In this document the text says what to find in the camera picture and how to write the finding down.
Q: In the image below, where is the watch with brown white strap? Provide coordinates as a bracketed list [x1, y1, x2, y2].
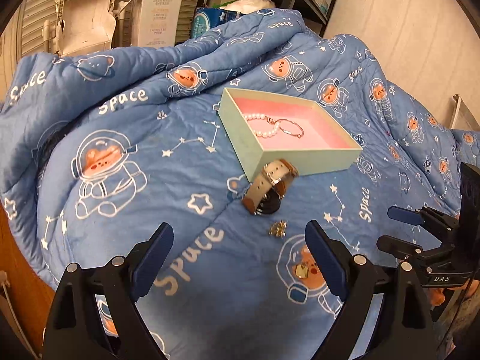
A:
[241, 158, 299, 215]

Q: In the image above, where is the blue astronaut bear quilt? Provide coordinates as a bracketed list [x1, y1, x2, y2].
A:
[1, 9, 479, 359]

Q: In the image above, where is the white pearl bracelet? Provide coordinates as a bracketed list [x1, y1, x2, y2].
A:
[245, 112, 282, 138]

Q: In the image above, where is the small gold earring cluster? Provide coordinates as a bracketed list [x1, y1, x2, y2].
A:
[268, 220, 287, 238]

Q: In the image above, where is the rose gold bangle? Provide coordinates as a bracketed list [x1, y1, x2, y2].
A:
[276, 118, 304, 139]

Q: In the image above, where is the operator hand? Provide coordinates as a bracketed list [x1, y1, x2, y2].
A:
[428, 288, 445, 307]

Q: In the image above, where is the green box pink interior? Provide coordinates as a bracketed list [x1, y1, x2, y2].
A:
[219, 88, 362, 181]

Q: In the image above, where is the white printed cardboard box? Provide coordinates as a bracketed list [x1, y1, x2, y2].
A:
[137, 0, 182, 48]

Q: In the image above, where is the blue tissue pack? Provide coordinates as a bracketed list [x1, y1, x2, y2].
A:
[190, 7, 241, 38]

